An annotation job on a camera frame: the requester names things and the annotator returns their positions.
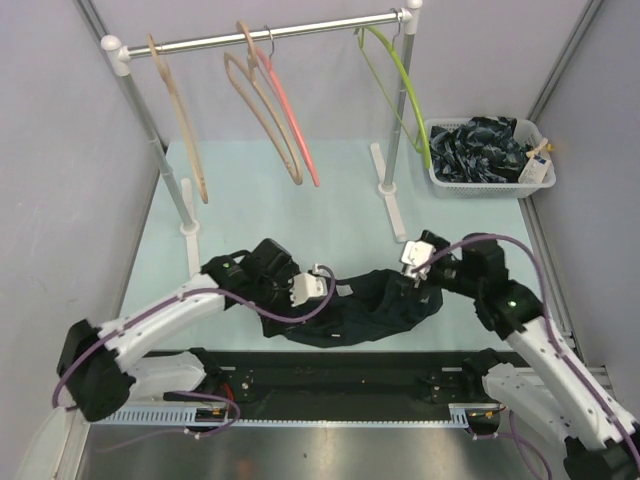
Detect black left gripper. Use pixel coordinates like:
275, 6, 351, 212
252, 263, 307, 336

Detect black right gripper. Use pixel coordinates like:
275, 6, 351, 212
398, 229, 482, 303

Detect dark navy sport shorts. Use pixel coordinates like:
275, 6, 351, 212
260, 269, 443, 348

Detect green plastic hanger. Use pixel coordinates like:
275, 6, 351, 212
354, 8, 432, 169

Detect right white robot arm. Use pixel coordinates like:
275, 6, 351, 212
400, 231, 639, 479

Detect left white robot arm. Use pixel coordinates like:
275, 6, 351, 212
56, 238, 300, 422

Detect pink plastic hanger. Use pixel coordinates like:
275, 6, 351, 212
256, 47, 320, 188

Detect beige wooden hanger left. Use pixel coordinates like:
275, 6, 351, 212
146, 33, 209, 204

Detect beige wooden hanger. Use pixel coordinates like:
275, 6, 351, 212
146, 33, 209, 204
223, 20, 304, 186

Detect beige wooden hanger middle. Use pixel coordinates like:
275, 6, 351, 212
223, 20, 304, 186

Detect white paper tag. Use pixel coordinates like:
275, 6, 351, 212
518, 137, 552, 184

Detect dark patterned cloth in basket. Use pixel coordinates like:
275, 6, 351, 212
430, 117, 527, 184

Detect white plastic basket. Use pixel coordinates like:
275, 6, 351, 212
424, 117, 556, 199

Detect white metal clothes rack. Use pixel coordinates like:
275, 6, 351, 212
100, 0, 424, 274

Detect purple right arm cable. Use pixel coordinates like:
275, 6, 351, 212
409, 233, 640, 476

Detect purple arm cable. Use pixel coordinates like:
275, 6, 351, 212
52, 264, 336, 451
409, 233, 640, 476

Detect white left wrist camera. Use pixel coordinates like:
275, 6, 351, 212
289, 264, 335, 307

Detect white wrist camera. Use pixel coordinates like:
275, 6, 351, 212
400, 240, 436, 288
289, 264, 335, 307

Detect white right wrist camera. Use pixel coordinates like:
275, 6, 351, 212
400, 240, 436, 288

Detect white cable duct rail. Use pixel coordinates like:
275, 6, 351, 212
94, 401, 501, 430

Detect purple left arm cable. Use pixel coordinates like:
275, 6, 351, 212
52, 264, 336, 451

